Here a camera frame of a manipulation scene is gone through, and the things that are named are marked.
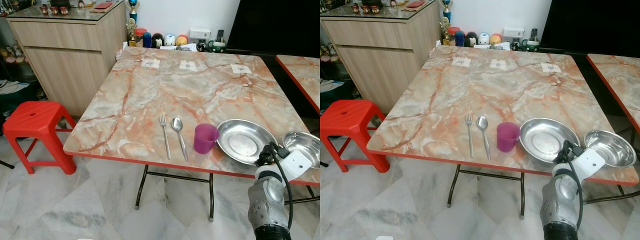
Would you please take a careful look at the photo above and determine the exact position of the large steel plate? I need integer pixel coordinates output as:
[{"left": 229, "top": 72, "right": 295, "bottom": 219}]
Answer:
[
  {"left": 217, "top": 119, "right": 279, "bottom": 165},
  {"left": 519, "top": 117, "right": 581, "bottom": 163}
]

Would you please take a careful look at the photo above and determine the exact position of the small steel bowl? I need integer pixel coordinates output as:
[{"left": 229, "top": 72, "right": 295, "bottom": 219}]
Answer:
[
  {"left": 583, "top": 129, "right": 637, "bottom": 169},
  {"left": 282, "top": 131, "right": 321, "bottom": 169}
]

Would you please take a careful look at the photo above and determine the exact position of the purple plastic cup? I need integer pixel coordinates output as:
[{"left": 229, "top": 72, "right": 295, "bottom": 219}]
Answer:
[
  {"left": 496, "top": 121, "right": 521, "bottom": 153},
  {"left": 194, "top": 123, "right": 220, "bottom": 155}
]

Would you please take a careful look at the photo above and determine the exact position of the silver metal spoon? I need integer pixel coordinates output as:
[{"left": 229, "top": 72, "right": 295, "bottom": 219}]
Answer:
[
  {"left": 476, "top": 116, "right": 492, "bottom": 160},
  {"left": 171, "top": 117, "right": 189, "bottom": 162}
]

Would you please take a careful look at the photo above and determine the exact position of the silver metal fork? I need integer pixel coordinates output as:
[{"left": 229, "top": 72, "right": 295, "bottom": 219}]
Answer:
[
  {"left": 465, "top": 112, "right": 475, "bottom": 158},
  {"left": 159, "top": 114, "right": 172, "bottom": 160}
]

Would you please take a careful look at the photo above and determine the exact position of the red plastic stool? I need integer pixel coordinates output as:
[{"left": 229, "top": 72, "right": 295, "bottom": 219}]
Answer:
[
  {"left": 2, "top": 101, "right": 77, "bottom": 175},
  {"left": 320, "top": 99, "right": 391, "bottom": 174}
]

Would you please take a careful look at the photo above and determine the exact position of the marble table with red edge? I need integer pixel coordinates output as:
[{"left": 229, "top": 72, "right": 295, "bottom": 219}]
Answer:
[
  {"left": 586, "top": 53, "right": 640, "bottom": 133},
  {"left": 275, "top": 54, "right": 321, "bottom": 115}
]

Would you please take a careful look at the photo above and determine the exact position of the black television screen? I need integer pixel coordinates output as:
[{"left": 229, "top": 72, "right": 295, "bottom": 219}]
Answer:
[
  {"left": 226, "top": 0, "right": 321, "bottom": 56},
  {"left": 539, "top": 0, "right": 640, "bottom": 55}
]

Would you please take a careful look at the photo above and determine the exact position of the light wooden cabinet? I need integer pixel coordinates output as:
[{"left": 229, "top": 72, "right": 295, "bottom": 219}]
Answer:
[
  {"left": 6, "top": 0, "right": 128, "bottom": 118},
  {"left": 320, "top": 0, "right": 441, "bottom": 115}
]

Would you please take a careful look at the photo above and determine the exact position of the gold and blue trophy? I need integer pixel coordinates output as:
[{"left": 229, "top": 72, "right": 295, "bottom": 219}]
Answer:
[
  {"left": 126, "top": 0, "right": 140, "bottom": 47},
  {"left": 440, "top": 0, "right": 454, "bottom": 45}
]

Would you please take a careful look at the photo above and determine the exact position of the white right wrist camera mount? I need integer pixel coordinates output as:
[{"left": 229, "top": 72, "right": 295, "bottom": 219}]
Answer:
[
  {"left": 276, "top": 149, "right": 312, "bottom": 181},
  {"left": 570, "top": 148, "right": 607, "bottom": 181}
]

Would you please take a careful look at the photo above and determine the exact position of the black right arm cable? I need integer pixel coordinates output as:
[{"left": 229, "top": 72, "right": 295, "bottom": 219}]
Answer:
[
  {"left": 270, "top": 142, "right": 295, "bottom": 230},
  {"left": 564, "top": 140, "right": 584, "bottom": 228}
]

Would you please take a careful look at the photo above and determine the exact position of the black metal table leg frame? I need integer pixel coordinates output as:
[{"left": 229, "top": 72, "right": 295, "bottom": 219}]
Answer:
[
  {"left": 446, "top": 163, "right": 526, "bottom": 220},
  {"left": 134, "top": 165, "right": 216, "bottom": 222}
]

